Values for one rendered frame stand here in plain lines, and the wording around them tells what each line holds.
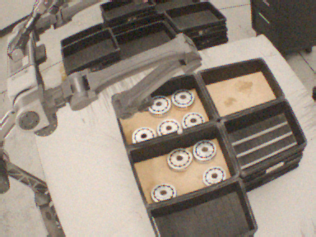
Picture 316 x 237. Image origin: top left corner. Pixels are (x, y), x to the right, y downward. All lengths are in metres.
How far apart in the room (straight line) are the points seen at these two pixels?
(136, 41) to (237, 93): 1.19
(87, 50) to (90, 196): 1.28
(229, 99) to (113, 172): 0.63
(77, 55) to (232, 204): 1.68
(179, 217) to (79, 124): 0.81
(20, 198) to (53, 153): 0.93
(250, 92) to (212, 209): 0.66
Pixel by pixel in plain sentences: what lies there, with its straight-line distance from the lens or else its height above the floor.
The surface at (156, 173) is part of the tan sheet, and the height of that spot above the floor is 0.83.
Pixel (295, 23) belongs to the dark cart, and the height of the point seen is 0.50.
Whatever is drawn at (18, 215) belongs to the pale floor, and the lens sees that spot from 2.89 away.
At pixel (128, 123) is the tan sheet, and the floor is 0.83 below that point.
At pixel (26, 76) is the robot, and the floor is 1.53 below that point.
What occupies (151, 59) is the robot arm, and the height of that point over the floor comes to 1.47.
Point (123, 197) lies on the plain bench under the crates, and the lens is 1.89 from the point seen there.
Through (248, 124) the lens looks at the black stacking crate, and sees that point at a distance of 1.88.
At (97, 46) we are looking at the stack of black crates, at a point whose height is 0.49.
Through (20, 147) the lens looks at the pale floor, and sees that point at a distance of 3.18.
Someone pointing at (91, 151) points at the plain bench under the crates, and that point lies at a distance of 2.05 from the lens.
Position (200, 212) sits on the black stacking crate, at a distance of 1.67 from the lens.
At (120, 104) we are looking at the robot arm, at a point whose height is 1.17.
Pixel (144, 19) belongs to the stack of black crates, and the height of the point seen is 0.47.
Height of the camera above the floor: 2.35
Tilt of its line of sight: 52 degrees down
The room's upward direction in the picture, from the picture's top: 10 degrees counter-clockwise
